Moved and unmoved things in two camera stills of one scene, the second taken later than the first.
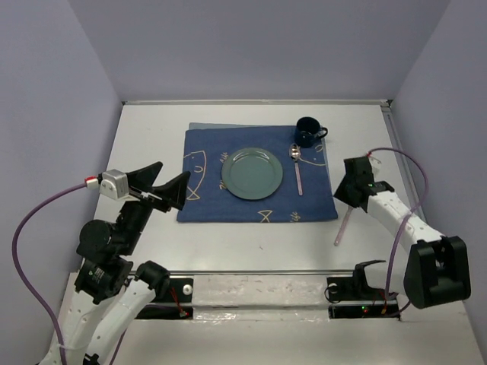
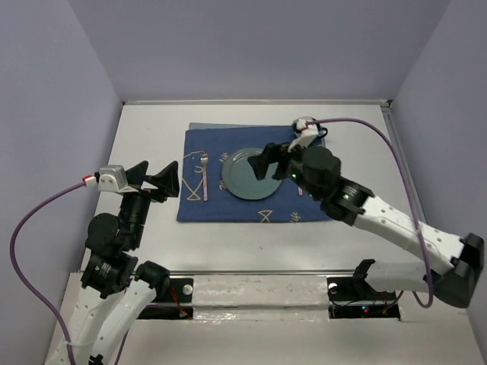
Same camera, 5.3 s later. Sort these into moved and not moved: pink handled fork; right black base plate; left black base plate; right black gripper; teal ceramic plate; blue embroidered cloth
Moved: pink handled fork; right black gripper
Not moved: blue embroidered cloth; teal ceramic plate; left black base plate; right black base plate
